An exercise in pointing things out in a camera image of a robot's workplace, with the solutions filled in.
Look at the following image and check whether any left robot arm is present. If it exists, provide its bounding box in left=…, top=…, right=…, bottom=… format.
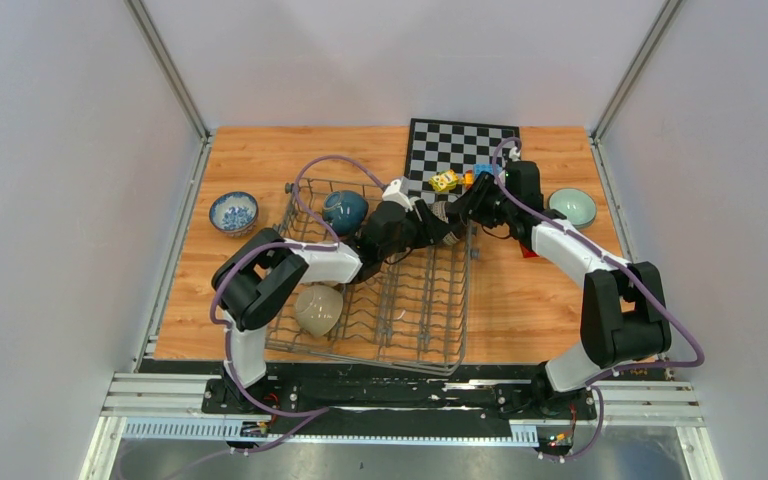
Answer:
left=210, top=200, right=467, bottom=413

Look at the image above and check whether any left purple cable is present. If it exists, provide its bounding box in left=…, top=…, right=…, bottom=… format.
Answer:
left=208, top=154, right=389, bottom=420

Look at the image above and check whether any dark blue bowl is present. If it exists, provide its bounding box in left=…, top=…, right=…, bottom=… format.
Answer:
left=322, top=190, right=369, bottom=236

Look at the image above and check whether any blue orange toy car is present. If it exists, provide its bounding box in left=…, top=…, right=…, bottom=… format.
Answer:
left=460, top=164, right=505, bottom=190

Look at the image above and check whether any white blue floral bowl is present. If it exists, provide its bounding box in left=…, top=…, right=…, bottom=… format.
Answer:
left=208, top=191, right=259, bottom=232

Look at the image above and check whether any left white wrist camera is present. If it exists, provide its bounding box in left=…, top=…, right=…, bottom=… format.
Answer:
left=382, top=176, right=414, bottom=212

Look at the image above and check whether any yellow toy block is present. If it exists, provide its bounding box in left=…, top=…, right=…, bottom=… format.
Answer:
left=428, top=169, right=461, bottom=193

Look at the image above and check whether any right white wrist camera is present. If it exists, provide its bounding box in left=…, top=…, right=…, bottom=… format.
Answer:
left=508, top=147, right=522, bottom=162

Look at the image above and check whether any dark patterned bowl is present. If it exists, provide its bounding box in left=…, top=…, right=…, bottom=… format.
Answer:
left=431, top=201, right=466, bottom=246

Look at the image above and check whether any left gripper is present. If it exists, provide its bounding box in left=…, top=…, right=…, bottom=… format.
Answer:
left=379, top=199, right=451, bottom=261

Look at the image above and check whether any black white chessboard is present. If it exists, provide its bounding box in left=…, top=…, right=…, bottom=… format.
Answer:
left=404, top=118, right=522, bottom=204

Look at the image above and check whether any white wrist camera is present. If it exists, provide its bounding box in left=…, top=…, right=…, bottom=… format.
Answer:
left=382, top=176, right=414, bottom=212
left=508, top=147, right=522, bottom=162

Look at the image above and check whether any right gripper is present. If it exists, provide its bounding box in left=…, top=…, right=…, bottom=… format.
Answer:
left=451, top=171, right=517, bottom=230

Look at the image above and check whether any grey wire dish rack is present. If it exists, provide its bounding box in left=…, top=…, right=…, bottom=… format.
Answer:
left=265, top=178, right=474, bottom=376

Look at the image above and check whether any light teal checked bowl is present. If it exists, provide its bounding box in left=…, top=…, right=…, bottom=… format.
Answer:
left=548, top=188, right=598, bottom=229

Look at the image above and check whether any red toy brick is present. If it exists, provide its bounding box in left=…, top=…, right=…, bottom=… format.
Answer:
left=519, top=243, right=540, bottom=258

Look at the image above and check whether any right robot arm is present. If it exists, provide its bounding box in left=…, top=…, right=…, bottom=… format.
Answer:
left=448, top=161, right=672, bottom=418

